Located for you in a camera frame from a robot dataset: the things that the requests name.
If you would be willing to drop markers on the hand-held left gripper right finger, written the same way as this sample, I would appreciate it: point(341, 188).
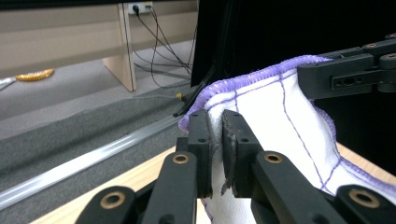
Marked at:
point(241, 155)

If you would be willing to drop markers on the black curtain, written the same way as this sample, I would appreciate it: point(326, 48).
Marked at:
point(280, 28)

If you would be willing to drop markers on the pale grey flat object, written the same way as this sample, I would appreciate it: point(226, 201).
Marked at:
point(5, 83)

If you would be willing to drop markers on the light wooden desk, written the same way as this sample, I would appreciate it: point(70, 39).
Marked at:
point(62, 40)

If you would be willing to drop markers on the white cloth with purple lines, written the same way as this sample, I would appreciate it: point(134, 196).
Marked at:
point(264, 102)

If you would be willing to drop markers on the yellow flat object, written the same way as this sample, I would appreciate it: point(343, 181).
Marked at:
point(35, 75)

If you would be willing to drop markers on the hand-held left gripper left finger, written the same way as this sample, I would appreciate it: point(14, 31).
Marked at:
point(202, 161)

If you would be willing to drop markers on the aluminium floor rail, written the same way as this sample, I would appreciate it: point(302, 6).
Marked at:
point(77, 163)

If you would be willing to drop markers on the black metal stand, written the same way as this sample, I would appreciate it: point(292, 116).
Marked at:
point(194, 96)

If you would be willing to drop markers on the white wall socket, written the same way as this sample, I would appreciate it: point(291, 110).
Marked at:
point(141, 7)

